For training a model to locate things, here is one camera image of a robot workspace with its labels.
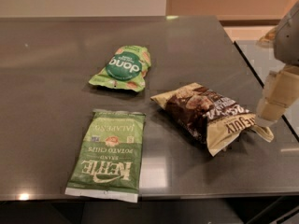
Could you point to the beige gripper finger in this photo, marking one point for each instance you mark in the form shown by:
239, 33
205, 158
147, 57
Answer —
280, 91

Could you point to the brown and beige chip bag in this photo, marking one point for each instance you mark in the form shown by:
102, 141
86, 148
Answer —
209, 117

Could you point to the green Kettle jalapeno chip bag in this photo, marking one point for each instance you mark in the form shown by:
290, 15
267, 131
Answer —
109, 160

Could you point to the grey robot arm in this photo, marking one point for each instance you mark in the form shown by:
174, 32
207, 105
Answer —
286, 42

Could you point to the green round-logo snack bag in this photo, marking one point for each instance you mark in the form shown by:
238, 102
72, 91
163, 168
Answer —
125, 70

